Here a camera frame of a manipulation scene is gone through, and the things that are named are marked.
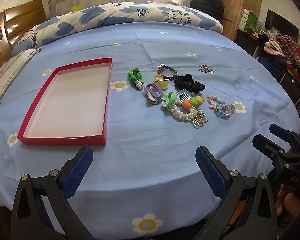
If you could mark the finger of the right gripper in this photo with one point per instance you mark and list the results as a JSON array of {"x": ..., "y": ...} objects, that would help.
[
  {"x": 274, "y": 152},
  {"x": 290, "y": 137}
]

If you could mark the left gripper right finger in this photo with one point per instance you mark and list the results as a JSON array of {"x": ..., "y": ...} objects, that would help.
[{"x": 247, "y": 208}]

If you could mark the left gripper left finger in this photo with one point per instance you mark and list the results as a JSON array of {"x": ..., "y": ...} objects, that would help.
[{"x": 41, "y": 209}]

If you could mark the clear comb with colourful beads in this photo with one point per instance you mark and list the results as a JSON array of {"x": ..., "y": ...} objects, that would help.
[{"x": 189, "y": 99}]

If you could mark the black velvet scrunchie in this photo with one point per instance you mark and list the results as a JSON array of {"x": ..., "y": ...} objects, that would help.
[{"x": 187, "y": 82}]

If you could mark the gold square wristwatch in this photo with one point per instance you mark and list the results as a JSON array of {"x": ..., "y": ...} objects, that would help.
[{"x": 165, "y": 72}]

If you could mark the yellow floral hair claw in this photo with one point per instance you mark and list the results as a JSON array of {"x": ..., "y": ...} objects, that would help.
[{"x": 161, "y": 82}]

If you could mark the green braided keychain with puppy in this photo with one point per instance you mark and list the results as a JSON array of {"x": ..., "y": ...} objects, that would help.
[{"x": 136, "y": 79}]

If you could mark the person's right hand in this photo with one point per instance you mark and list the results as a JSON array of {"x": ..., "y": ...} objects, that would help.
[{"x": 287, "y": 206}]

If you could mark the pile of clothes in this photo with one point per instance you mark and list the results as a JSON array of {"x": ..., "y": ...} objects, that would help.
[{"x": 286, "y": 47}]

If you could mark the red shallow tray box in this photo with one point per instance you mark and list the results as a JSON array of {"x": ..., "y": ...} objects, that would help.
[{"x": 70, "y": 109}]

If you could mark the black television screen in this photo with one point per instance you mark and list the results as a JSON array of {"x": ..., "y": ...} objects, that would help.
[{"x": 274, "y": 20}]

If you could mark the wooden headboard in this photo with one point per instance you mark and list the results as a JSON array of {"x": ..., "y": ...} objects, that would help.
[{"x": 15, "y": 22}]

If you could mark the blue cloud print duvet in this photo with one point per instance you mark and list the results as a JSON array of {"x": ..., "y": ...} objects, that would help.
[{"x": 111, "y": 14}]

